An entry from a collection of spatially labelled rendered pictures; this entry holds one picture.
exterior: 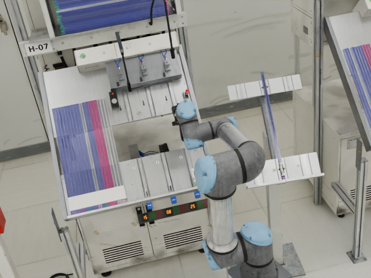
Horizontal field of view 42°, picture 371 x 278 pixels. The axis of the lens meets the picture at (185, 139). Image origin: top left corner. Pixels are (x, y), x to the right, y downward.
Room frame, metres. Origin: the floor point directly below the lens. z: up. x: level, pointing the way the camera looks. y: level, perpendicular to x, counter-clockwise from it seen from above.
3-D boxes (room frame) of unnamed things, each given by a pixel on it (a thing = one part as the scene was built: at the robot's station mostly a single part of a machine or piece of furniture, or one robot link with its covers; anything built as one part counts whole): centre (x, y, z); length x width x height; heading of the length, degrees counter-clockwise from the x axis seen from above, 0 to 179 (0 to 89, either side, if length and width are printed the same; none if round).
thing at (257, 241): (1.40, -0.20, 0.72); 0.13 x 0.12 x 0.14; 100
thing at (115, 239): (2.39, 0.32, 0.31); 0.70 x 0.65 x 0.62; 97
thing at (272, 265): (1.40, -0.21, 0.60); 0.15 x 0.15 x 0.10
